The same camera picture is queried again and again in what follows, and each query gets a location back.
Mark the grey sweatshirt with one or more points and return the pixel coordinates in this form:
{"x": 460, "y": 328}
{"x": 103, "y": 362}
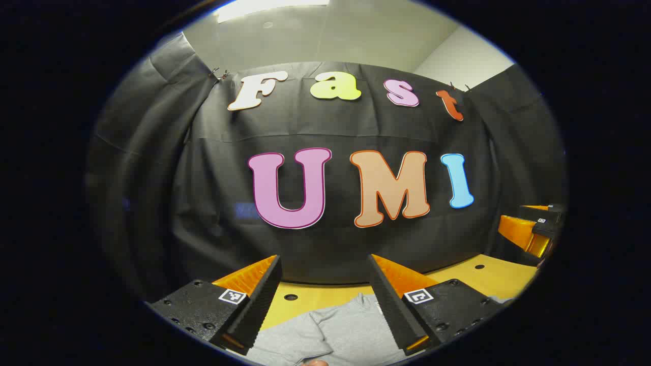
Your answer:
{"x": 346, "y": 330}

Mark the black backdrop cloth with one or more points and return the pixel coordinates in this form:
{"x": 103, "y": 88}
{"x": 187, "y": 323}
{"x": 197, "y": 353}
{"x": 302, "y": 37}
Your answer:
{"x": 305, "y": 127}

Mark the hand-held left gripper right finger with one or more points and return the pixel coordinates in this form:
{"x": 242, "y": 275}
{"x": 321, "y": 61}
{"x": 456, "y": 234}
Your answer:
{"x": 389, "y": 305}

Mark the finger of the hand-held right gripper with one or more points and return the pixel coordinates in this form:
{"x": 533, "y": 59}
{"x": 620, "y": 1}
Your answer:
{"x": 519, "y": 231}
{"x": 552, "y": 208}

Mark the small metal clip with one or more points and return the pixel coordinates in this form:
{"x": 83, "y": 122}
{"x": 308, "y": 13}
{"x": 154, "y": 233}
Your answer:
{"x": 217, "y": 74}

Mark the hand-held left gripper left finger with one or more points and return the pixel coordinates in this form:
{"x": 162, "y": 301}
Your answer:
{"x": 262, "y": 300}

